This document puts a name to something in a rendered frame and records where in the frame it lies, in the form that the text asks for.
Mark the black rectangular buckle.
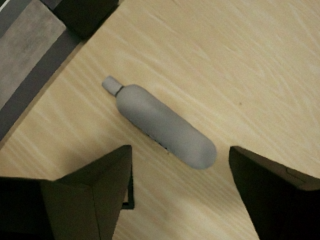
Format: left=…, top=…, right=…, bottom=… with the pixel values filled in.
left=121, top=166, right=134, bottom=210

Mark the small black block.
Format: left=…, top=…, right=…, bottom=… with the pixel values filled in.
left=40, top=0, right=119, bottom=40

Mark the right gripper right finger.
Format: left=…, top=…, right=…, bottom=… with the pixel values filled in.
left=228, top=145, right=320, bottom=240

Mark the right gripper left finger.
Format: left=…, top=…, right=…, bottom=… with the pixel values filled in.
left=0, top=144, right=132, bottom=240

